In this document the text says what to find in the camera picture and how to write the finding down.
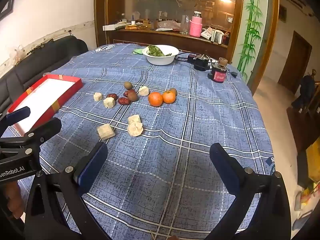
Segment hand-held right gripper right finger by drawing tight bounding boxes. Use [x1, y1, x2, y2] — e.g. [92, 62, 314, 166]
[209, 142, 293, 240]

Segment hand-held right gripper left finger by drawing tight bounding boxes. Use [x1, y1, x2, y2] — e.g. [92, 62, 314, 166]
[25, 141, 110, 240]

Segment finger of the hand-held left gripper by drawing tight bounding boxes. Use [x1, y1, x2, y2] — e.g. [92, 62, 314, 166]
[0, 117, 62, 155]
[0, 106, 31, 133]

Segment red cardboard box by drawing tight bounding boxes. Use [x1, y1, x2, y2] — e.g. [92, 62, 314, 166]
[7, 74, 83, 134]

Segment orange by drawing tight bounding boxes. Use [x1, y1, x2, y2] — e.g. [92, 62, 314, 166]
[148, 92, 163, 107]
[162, 90, 176, 104]

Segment person's left hand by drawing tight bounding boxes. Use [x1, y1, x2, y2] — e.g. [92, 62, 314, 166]
[0, 181, 24, 219]

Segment black sofa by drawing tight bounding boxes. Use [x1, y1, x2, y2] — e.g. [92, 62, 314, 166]
[0, 35, 89, 108]

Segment blue plaid tablecloth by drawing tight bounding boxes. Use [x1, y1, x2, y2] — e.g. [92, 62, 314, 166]
[5, 43, 275, 240]

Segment red round jar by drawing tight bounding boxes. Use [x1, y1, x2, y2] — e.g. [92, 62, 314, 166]
[211, 57, 228, 83]

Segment black power adapter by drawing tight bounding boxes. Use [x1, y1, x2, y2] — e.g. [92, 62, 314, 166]
[187, 54, 210, 72]

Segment dark figure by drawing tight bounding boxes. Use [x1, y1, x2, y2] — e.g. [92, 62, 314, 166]
[292, 69, 317, 110]

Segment long white box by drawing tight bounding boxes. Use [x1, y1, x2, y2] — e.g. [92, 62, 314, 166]
[103, 24, 125, 31]

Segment white bowl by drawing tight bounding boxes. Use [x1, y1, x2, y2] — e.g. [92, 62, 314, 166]
[142, 45, 180, 66]

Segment brown wooden door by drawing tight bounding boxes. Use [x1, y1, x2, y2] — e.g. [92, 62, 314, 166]
[277, 31, 312, 94]

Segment green leaves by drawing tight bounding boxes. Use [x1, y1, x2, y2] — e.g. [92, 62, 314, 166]
[147, 45, 172, 57]

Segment small white boxes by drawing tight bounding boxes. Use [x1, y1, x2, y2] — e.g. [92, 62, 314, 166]
[201, 27, 224, 44]

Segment orange flat packets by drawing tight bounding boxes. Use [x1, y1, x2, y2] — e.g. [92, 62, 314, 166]
[124, 24, 153, 30]

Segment wooden glass cabinet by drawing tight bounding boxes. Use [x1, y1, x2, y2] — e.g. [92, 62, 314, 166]
[94, 0, 279, 95]

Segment bamboo painted panel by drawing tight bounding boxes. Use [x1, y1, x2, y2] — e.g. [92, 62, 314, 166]
[231, 0, 272, 83]

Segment pink bottle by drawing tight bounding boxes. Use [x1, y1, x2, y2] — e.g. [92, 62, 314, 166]
[189, 11, 202, 37]

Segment clear glass jar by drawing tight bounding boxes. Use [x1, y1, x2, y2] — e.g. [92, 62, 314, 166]
[180, 15, 190, 35]

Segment clear plastic bag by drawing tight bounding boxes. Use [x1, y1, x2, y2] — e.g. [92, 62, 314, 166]
[157, 20, 181, 30]

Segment black cable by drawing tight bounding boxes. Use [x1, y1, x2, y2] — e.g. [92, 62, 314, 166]
[175, 52, 191, 62]

